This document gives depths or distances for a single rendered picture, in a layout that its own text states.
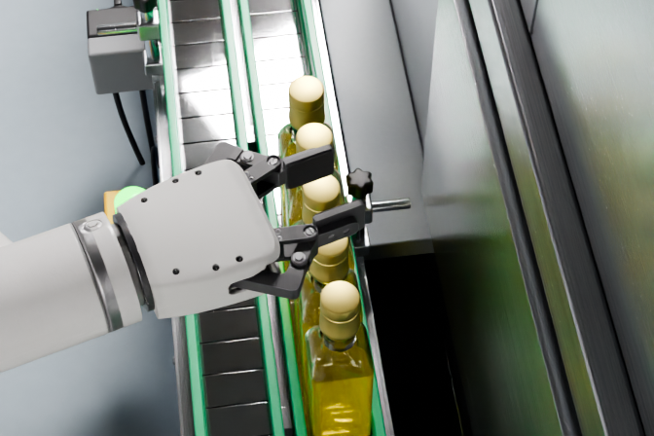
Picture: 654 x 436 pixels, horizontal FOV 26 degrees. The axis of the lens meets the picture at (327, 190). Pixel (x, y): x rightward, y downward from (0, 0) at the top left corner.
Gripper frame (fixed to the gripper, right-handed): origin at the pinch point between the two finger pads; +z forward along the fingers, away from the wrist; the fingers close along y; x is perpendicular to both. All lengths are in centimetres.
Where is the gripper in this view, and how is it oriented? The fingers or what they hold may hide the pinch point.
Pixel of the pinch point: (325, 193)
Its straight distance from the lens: 106.3
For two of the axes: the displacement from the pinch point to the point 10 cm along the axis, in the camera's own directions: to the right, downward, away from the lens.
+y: 4.0, 7.4, -5.3
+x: 0.0, -5.8, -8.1
